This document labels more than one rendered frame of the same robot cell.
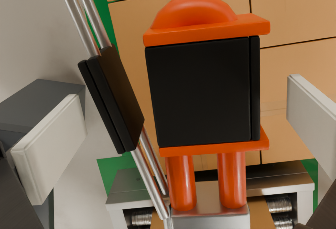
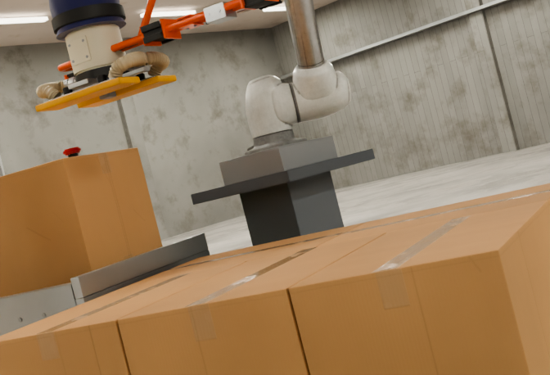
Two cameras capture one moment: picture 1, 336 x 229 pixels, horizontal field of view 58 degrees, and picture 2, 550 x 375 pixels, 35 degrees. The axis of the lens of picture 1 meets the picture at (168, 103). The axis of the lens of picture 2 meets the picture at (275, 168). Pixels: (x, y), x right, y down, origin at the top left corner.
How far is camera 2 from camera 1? 2.46 m
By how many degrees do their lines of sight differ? 75
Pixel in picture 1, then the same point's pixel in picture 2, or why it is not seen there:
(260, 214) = (94, 255)
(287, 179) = (97, 282)
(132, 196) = (193, 246)
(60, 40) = not seen: hidden behind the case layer
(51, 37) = not seen: hidden behind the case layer
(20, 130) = (302, 169)
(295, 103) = not seen: outside the picture
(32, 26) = not seen: hidden behind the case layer
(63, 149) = not seen: outside the picture
